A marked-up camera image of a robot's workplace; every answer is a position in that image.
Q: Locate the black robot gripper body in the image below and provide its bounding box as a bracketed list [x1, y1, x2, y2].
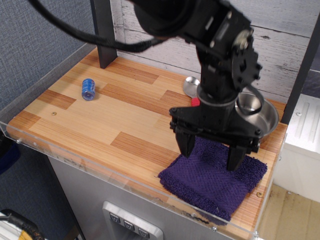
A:
[169, 93, 262, 153]

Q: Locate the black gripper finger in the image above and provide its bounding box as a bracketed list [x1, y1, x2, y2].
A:
[175, 129, 196, 158]
[226, 145, 248, 171]

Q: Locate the purple towel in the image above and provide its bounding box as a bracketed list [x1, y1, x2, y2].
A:
[158, 137, 268, 221]

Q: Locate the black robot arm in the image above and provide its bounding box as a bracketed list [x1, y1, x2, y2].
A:
[133, 0, 264, 171]

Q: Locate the brass counter screw right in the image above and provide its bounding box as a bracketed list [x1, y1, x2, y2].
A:
[256, 192, 263, 198]

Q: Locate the clear acrylic counter guard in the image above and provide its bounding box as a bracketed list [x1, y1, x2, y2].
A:
[0, 45, 287, 240]

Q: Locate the small stainless steel pan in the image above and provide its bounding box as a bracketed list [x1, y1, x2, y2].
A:
[235, 92, 279, 143]

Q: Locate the white side cabinet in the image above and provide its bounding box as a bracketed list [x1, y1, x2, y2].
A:
[273, 94, 320, 202]

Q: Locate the grey toy fridge cabinet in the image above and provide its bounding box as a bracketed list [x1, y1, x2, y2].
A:
[49, 157, 253, 240]

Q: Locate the silver dispenser button panel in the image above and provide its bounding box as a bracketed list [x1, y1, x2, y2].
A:
[102, 201, 164, 240]

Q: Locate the small blue can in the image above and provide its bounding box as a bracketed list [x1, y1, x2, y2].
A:
[81, 78, 96, 101]

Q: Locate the red handled metal spoon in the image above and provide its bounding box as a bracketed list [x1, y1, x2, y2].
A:
[183, 76, 200, 107]

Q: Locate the dark right frame post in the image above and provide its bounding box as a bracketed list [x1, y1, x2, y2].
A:
[280, 15, 320, 125]

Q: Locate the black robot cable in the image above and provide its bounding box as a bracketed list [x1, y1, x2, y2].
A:
[27, 0, 166, 53]

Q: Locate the dark grey vertical post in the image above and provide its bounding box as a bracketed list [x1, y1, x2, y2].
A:
[90, 0, 118, 69]

